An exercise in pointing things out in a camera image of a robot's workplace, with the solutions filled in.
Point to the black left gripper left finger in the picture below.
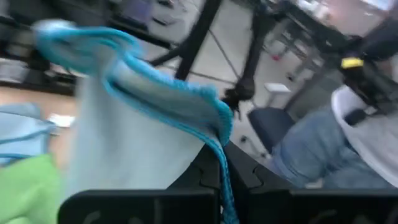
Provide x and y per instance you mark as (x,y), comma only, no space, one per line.
(205,177)

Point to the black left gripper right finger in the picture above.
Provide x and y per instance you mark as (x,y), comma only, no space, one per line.
(252,174)

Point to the green microfiber towel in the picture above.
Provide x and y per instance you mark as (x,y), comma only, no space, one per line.
(28,193)

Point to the dark blue office chair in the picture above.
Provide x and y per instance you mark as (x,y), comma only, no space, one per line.
(269,124)

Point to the person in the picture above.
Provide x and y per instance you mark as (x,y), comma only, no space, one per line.
(311,155)

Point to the yellow tape tag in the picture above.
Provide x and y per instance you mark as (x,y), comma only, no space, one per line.
(352,63)

